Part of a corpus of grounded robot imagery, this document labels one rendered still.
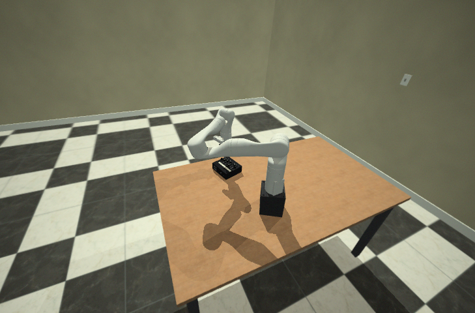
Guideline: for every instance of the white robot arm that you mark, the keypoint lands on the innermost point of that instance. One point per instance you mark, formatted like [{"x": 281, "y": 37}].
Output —
[{"x": 276, "y": 150}]

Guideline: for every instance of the black lighting desk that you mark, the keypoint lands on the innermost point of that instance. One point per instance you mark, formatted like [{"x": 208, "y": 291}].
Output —
[{"x": 227, "y": 167}]

